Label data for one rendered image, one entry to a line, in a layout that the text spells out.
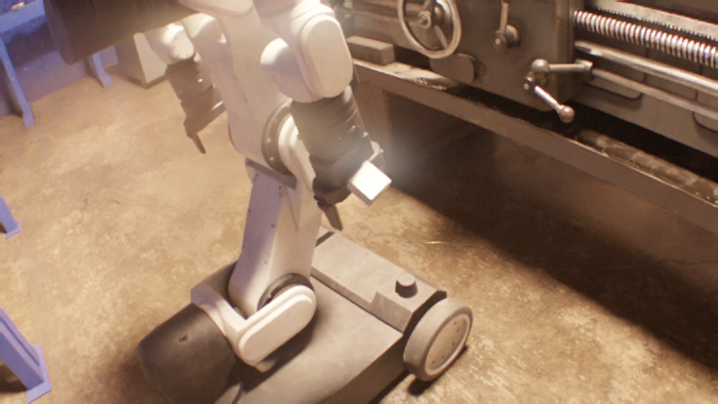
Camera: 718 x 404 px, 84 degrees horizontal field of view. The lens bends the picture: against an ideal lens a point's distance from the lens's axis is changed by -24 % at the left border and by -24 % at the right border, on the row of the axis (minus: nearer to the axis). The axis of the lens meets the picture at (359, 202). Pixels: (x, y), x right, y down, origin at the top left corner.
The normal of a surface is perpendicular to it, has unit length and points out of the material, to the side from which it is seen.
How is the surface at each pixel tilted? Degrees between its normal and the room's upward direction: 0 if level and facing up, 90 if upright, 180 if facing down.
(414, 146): 90
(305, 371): 0
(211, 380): 90
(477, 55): 90
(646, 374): 0
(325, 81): 90
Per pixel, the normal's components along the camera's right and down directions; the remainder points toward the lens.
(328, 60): 0.70, 0.33
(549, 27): -0.77, 0.45
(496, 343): -0.14, -0.80
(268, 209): -0.67, 0.02
